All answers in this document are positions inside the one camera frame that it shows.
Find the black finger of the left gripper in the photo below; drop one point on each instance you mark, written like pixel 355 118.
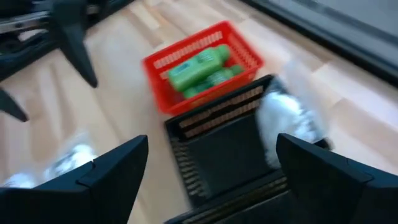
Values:
pixel 76 46
pixel 12 105

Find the green travel bottle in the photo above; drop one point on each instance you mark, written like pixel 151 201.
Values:
pixel 192 70
pixel 196 91
pixel 224 76

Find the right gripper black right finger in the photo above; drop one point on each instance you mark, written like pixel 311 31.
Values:
pixel 326 193

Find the black plastic slotted basket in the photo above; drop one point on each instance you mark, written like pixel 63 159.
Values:
pixel 224 155
pixel 248 208

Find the red plastic slotted basket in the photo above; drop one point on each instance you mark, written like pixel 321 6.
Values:
pixel 174 99

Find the clear bag of cotton balls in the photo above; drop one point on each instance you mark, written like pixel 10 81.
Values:
pixel 280 118

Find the clear bag of white toiletries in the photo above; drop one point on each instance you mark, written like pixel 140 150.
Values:
pixel 71 158

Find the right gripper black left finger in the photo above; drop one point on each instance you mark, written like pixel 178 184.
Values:
pixel 93 193

